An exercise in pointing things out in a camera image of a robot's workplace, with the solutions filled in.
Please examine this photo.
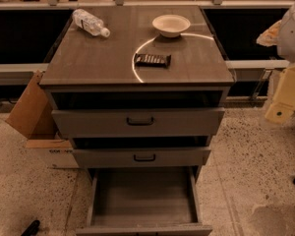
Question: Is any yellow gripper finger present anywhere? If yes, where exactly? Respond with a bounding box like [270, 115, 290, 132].
[265, 64, 295, 124]
[257, 20, 281, 47]

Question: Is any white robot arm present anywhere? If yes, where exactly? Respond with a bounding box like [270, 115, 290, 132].
[257, 3, 295, 124]

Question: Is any middle grey drawer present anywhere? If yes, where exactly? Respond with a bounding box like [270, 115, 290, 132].
[73, 147, 210, 168]

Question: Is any grey drawer cabinet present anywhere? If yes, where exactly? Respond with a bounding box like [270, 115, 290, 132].
[39, 5, 236, 236]

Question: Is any top grey drawer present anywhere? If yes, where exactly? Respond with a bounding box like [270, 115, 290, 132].
[52, 107, 224, 138]

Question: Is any bottom grey open drawer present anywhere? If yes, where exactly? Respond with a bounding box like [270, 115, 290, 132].
[76, 166, 212, 236]

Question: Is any white paper bowl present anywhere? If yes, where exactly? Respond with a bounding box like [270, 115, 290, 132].
[152, 15, 191, 38]

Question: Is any clear plastic water bottle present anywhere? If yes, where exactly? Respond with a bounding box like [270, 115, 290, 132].
[72, 9, 110, 37]

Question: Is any open cardboard box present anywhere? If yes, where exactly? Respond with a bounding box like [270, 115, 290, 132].
[6, 71, 78, 169]

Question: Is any black object on floor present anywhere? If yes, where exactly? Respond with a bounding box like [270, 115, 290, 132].
[21, 220, 40, 236]

